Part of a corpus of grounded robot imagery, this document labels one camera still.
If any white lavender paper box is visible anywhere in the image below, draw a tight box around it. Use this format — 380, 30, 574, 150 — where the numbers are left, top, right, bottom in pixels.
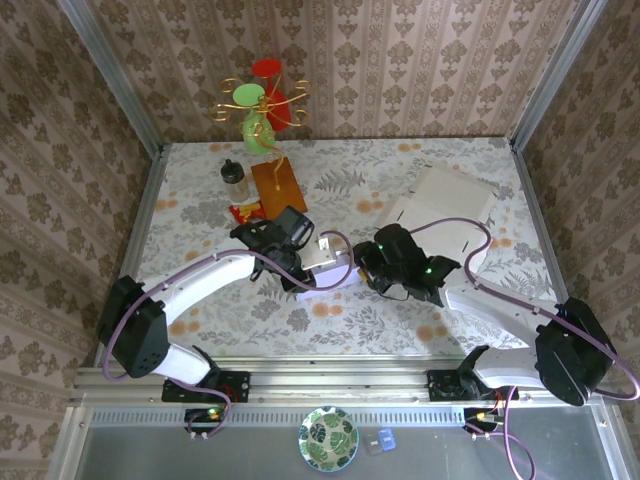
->
297, 234, 374, 303

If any red snack packet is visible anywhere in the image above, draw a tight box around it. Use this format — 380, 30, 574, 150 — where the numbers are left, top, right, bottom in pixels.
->
228, 199, 269, 226

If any floral table cloth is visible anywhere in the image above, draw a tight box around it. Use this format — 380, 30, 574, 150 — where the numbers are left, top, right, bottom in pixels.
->
117, 137, 576, 359

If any clear bottle black cap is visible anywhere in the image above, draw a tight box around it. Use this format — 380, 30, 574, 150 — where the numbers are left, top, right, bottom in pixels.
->
219, 158, 251, 204

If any green plastic goblet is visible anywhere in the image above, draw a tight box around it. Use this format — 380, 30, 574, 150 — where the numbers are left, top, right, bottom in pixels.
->
232, 83, 276, 156

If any slotted metal strip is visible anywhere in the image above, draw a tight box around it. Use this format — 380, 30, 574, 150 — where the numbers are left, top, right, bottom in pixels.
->
87, 405, 469, 426

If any leaf pattern bowl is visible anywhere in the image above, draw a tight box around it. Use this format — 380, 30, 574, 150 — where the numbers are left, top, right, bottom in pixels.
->
298, 405, 360, 472

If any red plastic goblet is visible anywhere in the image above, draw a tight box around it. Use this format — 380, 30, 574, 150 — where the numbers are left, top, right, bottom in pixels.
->
249, 58, 294, 132

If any small circuit board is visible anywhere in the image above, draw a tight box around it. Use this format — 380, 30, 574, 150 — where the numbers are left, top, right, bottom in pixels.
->
462, 407, 501, 435
183, 407, 227, 435

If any gold wire stand wooden base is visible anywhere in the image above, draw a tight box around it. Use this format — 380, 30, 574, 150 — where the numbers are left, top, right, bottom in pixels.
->
209, 77, 314, 221

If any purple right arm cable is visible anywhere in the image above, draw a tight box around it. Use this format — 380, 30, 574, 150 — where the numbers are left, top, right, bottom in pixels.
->
407, 218, 640, 404

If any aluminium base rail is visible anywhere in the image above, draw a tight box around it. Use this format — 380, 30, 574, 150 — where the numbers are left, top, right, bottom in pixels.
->
69, 355, 621, 407

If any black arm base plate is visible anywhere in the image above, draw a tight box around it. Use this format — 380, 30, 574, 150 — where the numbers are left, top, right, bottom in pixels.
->
160, 370, 251, 404
427, 368, 521, 403

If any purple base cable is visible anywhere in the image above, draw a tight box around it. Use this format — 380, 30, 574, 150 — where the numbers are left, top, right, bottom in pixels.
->
492, 384, 539, 479
185, 387, 236, 442

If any aluminium frame post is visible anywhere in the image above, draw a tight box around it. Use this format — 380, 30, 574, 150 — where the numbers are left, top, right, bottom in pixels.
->
55, 0, 166, 157
508, 0, 610, 151

